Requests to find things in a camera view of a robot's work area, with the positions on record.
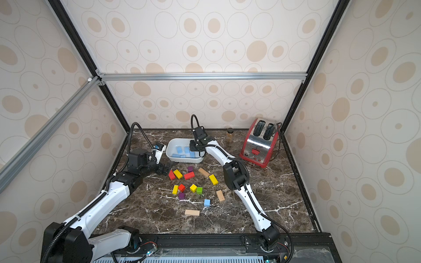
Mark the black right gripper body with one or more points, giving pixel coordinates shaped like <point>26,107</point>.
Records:
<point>197,143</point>

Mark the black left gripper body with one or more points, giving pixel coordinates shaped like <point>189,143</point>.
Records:
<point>152,166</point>

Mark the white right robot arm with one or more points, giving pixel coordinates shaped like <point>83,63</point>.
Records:
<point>237,179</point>

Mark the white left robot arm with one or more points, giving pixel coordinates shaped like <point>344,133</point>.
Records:
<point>72,242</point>

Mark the white rectangular dish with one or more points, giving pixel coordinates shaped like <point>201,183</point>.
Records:
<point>182,142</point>

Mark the small brown spice jar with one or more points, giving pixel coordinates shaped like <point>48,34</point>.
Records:
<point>230,134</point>

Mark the long tan block upper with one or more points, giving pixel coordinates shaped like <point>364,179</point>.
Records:
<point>203,172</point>

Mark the long tan block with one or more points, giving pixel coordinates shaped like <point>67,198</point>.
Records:
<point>203,172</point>
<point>194,213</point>

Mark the long red block left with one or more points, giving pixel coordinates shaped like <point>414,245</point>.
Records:
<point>172,175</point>

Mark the long red block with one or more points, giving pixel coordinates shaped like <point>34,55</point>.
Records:
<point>172,175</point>
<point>189,175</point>

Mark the long red block middle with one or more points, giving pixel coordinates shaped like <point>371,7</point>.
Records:
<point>189,175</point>

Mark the long yellow block left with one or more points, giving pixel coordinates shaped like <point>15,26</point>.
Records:
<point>178,174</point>

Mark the long yellow block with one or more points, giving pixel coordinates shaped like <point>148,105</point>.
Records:
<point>213,179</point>
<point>178,174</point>

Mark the long yellow block right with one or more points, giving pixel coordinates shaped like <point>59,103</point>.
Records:
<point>213,179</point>

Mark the narrow yellow block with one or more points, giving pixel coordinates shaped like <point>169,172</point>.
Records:
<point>175,189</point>

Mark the small yellow cube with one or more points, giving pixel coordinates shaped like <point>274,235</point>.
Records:
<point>193,188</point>

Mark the green cube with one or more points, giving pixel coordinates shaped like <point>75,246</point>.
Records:
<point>199,190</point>

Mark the small red cube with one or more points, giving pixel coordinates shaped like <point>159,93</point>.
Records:
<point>181,188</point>

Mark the tan block right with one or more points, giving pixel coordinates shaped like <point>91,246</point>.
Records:
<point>220,195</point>

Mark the red silver toaster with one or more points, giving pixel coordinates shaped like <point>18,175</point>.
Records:
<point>260,142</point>

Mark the long tan block bottom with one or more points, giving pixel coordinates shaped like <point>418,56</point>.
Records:
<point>194,213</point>

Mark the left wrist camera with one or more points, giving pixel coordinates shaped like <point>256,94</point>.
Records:
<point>158,150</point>

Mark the silver horizontal frame bar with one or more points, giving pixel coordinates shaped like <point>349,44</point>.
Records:
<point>232,76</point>

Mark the silver diagonal frame bar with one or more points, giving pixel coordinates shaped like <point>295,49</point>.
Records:
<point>27,152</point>

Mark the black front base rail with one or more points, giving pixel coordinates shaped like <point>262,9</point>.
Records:
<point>229,248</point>

